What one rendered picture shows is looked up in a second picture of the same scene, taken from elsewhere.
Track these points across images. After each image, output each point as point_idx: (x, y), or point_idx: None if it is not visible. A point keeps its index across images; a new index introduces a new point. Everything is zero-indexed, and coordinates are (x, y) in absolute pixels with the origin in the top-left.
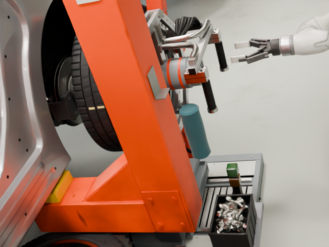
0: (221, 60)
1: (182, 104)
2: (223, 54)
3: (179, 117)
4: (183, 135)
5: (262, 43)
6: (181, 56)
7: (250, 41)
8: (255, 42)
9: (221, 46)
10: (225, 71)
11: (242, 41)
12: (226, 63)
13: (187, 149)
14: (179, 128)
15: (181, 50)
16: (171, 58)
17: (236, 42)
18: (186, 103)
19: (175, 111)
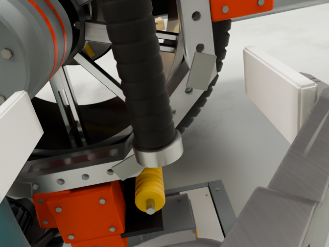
0: (125, 97)
1: (125, 151)
2: (121, 68)
3: (65, 167)
4: (47, 207)
5: (241, 244)
6: (183, 27)
7: (315, 105)
8: (291, 144)
9: (105, 6)
10: (138, 162)
11: (278, 61)
12: (154, 135)
13: (38, 238)
14: (24, 185)
15: (187, 4)
16: (216, 31)
17: (255, 49)
18: (129, 157)
19: (98, 150)
